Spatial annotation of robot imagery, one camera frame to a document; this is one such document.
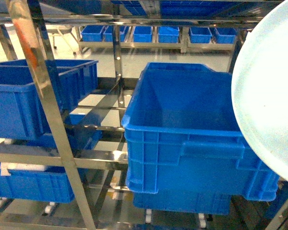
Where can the light blue oval tray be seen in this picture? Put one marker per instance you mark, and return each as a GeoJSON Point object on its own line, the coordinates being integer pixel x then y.
{"type": "Point", "coordinates": [260, 89]}

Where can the large blue crate on shelf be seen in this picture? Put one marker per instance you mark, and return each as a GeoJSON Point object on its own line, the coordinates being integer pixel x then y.
{"type": "Point", "coordinates": [182, 133]}

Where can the blue crate left shelf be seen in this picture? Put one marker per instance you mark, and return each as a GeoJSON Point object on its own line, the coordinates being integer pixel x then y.
{"type": "Point", "coordinates": [21, 112]}

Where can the small blue bin far row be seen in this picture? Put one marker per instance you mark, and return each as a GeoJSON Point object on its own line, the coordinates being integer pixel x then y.
{"type": "Point", "coordinates": [108, 33]}
{"type": "Point", "coordinates": [143, 34]}
{"type": "Point", "coordinates": [201, 35]}
{"type": "Point", "coordinates": [224, 35]}
{"type": "Point", "coordinates": [93, 33]}
{"type": "Point", "coordinates": [168, 34]}

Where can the blue crate under large crate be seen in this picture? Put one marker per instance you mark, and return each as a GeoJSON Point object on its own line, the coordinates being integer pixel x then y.
{"type": "Point", "coordinates": [184, 201]}

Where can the blue crate lower left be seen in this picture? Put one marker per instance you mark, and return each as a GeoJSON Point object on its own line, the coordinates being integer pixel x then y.
{"type": "Point", "coordinates": [51, 185]}

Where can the stainless steel shelf frame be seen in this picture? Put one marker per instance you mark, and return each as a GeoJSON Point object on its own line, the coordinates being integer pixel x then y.
{"type": "Point", "coordinates": [94, 153]}

